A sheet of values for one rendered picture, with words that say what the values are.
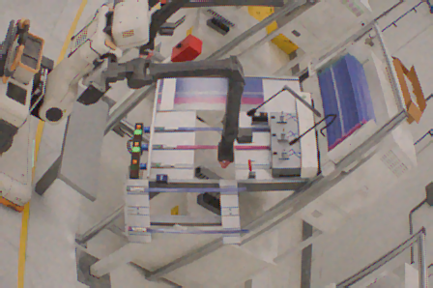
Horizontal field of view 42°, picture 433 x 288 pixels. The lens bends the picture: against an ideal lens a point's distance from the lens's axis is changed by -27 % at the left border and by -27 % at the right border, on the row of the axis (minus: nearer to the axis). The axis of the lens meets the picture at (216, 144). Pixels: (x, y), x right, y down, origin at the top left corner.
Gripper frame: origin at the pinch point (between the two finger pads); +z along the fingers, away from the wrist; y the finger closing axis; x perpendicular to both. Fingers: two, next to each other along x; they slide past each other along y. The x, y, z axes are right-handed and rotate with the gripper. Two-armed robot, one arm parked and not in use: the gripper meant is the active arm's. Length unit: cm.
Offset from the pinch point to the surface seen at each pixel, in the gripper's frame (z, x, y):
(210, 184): 1.1, 5.7, -10.0
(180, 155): 2.6, 18.8, 6.8
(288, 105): -2.8, -30.9, 38.3
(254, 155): -0.6, -13.3, 6.7
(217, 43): 39, 0, 137
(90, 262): 66, 69, -23
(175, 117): 2.6, 22.0, 30.1
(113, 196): 76, 56, 38
